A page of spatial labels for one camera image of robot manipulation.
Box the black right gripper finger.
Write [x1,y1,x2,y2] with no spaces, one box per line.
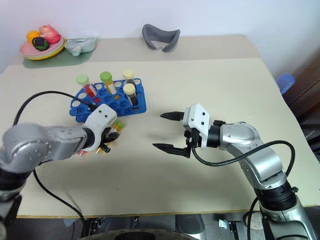
[152,142,187,157]
[159,110,185,123]

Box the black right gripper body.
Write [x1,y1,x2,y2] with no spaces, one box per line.
[183,127,203,159]

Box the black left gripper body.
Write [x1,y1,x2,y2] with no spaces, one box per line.
[98,126,114,149]

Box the yellow tube green cap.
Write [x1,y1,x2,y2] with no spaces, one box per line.
[103,120,126,146]
[99,71,119,96]

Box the blue test tube rack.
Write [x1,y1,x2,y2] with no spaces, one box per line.
[69,78,148,124]

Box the dark tube cream cap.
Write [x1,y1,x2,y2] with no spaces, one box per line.
[122,68,136,86]
[122,83,140,108]

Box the red tube light green cap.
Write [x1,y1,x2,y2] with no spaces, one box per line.
[75,74,98,99]

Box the grey rounded shape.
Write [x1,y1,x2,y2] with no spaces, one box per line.
[174,214,206,235]

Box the green placemat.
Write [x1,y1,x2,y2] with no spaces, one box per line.
[22,37,97,69]

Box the grey face pad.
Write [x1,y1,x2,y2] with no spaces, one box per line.
[141,23,181,54]

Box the metal table clamp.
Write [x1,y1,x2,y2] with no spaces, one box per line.
[218,218,239,233]

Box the yellow plate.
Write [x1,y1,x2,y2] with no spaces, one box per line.
[23,37,67,61]

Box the blue plastic bottle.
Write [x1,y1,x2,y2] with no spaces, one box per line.
[275,73,296,96]

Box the black green toy fruit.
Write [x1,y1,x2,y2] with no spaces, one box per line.
[31,36,50,51]

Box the pink plate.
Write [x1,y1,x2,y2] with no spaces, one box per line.
[19,34,65,57]

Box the pink toy fruit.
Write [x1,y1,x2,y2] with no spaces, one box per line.
[38,24,61,44]

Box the orange toy fruit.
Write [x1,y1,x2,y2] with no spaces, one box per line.
[25,30,41,42]

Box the brown wooden furniture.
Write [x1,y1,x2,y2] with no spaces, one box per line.
[283,48,320,123]

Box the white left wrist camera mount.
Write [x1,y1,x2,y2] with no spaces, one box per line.
[81,103,118,153]

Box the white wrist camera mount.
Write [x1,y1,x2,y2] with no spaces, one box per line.
[181,102,212,151]
[81,103,118,153]

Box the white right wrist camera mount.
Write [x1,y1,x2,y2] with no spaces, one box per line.
[181,102,212,151]

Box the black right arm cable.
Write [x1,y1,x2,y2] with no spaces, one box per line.
[191,140,296,181]

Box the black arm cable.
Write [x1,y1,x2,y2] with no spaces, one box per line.
[191,140,296,181]
[12,90,98,240]

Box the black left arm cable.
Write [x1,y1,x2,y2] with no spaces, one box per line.
[12,90,98,240]

